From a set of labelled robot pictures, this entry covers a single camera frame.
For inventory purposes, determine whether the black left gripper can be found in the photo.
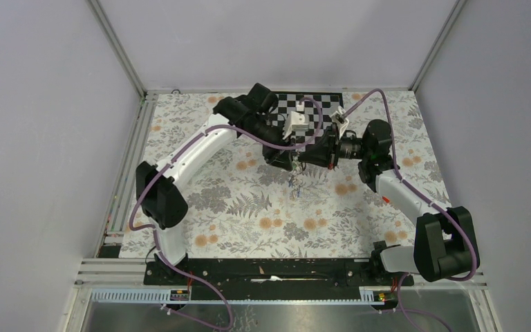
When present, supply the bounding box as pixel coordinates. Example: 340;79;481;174
245;115;296;171

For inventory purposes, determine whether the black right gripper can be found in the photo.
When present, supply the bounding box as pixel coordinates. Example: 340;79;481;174
298;124;371;170

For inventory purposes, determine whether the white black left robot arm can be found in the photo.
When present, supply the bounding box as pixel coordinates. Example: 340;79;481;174
129;83;290;284

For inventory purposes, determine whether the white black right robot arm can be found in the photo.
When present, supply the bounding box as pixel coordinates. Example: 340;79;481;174
297;120;480;285

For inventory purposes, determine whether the black white chessboard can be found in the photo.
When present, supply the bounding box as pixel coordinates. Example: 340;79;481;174
268;91;344;144

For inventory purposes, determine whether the floral table mat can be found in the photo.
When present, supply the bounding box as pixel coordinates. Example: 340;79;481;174
118;91;469;260

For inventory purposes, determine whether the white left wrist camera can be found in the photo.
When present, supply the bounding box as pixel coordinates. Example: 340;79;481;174
283;102;310;140

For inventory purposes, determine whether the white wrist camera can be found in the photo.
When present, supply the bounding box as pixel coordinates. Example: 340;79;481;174
283;102;310;140
330;106;349;138

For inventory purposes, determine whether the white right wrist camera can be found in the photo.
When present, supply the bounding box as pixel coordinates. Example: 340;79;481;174
330;106;349;138

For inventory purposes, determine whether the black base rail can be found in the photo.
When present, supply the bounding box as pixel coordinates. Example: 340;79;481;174
143;258;414;302

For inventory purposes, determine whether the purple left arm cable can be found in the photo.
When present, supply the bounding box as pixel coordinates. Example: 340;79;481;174
129;96;324;332

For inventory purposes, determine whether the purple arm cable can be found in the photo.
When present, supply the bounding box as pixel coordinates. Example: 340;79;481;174
338;89;479;332
129;96;324;332

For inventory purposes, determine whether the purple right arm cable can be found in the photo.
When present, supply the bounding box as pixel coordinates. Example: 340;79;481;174
338;89;479;332

